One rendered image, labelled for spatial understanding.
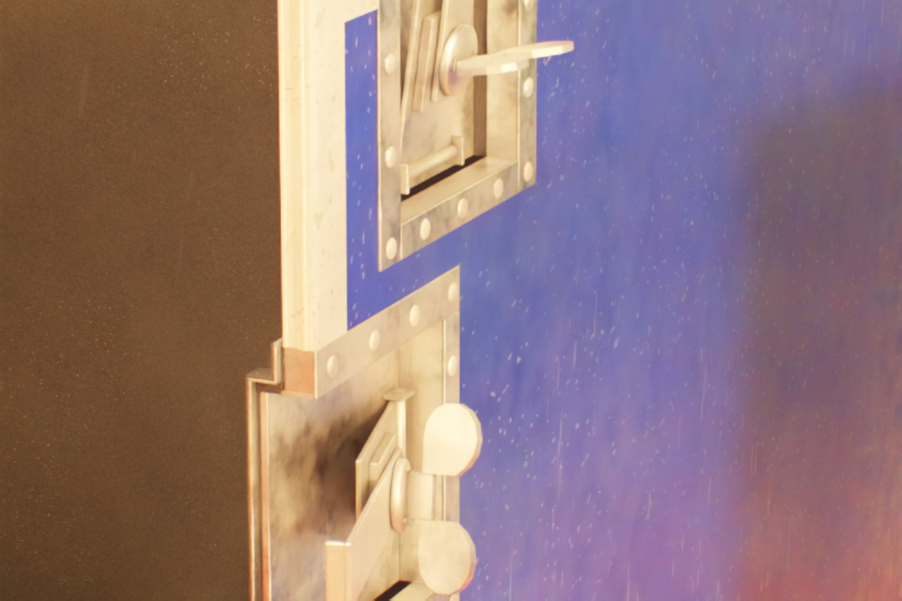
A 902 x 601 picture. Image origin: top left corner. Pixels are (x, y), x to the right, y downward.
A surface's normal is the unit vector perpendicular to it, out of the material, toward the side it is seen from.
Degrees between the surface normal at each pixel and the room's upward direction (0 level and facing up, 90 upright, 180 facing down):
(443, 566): 75
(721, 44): 90
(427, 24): 90
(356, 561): 90
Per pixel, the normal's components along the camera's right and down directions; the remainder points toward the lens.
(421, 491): -0.68, -0.07
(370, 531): 0.99, 0.04
